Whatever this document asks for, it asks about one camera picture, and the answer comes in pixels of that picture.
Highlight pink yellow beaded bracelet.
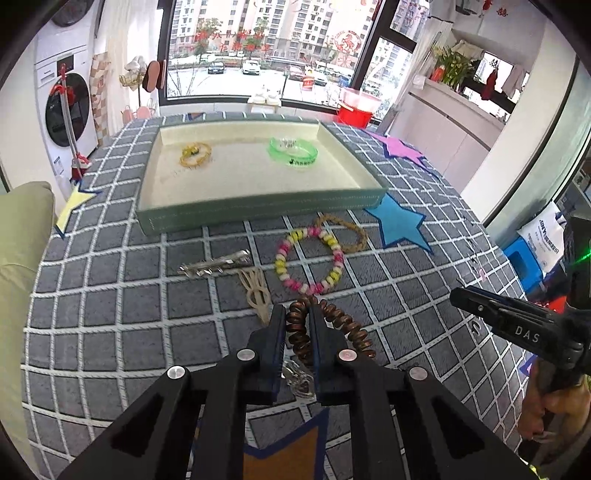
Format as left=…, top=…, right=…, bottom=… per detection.
left=274, top=226, right=345, bottom=296

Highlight potted green plant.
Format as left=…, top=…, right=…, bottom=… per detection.
left=431, top=46, right=476, bottom=90

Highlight cream cushion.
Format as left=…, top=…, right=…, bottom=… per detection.
left=0, top=181, right=56, bottom=462

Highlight white printed bag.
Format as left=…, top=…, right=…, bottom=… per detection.
left=522, top=200, right=571, bottom=278

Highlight brown spiral hair tie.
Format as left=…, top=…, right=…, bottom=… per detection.
left=285, top=295, right=376, bottom=367

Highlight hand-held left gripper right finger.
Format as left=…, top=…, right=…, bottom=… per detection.
left=308, top=302, right=539, bottom=480

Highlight white cabinet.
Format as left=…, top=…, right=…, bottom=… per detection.
left=383, top=76, right=506, bottom=195

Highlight beige cord hair tie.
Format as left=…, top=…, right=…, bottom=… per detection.
left=238, top=268, right=273, bottom=324

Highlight silver heart pendant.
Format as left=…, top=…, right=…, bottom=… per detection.
left=281, top=360, right=317, bottom=401

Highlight white dryer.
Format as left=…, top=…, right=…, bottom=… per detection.
left=34, top=0, right=106, bottom=52

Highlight green translucent bracelet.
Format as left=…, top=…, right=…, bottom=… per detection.
left=269, top=137, right=320, bottom=169

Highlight silver hair clip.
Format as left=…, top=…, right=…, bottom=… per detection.
left=178, top=249, right=254, bottom=278

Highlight person's right hand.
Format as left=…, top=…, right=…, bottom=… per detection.
left=517, top=357, right=591, bottom=464

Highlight red mop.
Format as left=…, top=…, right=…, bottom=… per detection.
left=48, top=62, right=93, bottom=185

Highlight blue box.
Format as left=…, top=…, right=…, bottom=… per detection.
left=502, top=237, right=543, bottom=289

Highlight slipper rack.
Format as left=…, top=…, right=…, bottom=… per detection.
left=119, top=55, right=168, bottom=125

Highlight white shoes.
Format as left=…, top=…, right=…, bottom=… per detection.
left=249, top=86, right=282, bottom=104

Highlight yellow hair tie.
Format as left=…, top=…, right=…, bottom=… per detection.
left=179, top=141, right=214, bottom=168

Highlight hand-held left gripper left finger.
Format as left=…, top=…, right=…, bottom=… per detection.
left=58, top=304, right=288, bottom=480

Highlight brown braided bracelet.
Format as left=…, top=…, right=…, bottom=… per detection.
left=314, top=213, right=369, bottom=254

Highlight green jewelry tray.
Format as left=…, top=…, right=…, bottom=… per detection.
left=135, top=112, right=389, bottom=236

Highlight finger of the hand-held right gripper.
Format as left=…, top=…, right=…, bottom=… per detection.
left=450, top=286, right=583, bottom=366

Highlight pink basin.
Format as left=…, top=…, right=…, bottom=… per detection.
left=339, top=88, right=383, bottom=115

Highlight white washing machine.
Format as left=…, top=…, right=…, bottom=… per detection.
left=34, top=44, right=100, bottom=183

